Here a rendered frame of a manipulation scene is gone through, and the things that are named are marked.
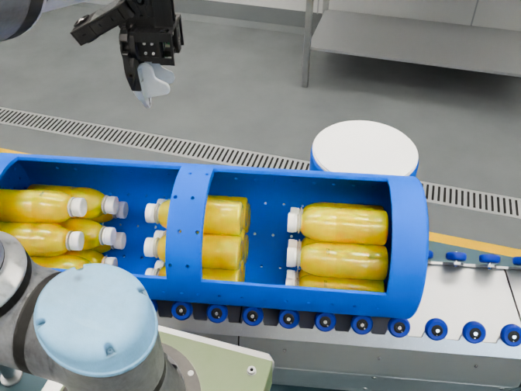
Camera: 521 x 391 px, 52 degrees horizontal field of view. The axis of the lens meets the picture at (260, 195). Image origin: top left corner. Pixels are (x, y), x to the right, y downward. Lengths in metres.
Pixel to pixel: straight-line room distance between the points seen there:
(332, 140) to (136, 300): 0.97
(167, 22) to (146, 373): 0.49
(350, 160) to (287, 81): 2.43
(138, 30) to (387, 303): 0.63
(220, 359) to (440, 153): 2.62
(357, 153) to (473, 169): 1.84
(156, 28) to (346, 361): 0.77
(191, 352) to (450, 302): 0.66
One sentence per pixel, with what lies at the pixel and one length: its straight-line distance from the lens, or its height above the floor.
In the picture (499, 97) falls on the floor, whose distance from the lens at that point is 3.92.
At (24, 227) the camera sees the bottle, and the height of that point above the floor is 1.13.
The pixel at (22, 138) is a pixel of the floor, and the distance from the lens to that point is 3.53.
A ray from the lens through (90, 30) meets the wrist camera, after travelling 0.87.
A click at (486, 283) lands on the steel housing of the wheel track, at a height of 0.93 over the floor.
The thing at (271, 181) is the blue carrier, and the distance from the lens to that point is 1.16.
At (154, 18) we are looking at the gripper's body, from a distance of 0.83.
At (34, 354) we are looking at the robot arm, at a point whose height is 1.40.
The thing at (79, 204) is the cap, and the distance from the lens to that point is 1.12.
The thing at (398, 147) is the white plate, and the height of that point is 1.04.
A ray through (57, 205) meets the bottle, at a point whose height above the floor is 1.17.
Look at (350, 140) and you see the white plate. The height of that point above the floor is 1.04.
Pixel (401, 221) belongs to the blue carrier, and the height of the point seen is 1.22.
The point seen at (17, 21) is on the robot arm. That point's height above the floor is 1.75.
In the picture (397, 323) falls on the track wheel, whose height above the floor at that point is 0.97.
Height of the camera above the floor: 1.89
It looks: 42 degrees down
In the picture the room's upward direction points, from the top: straight up
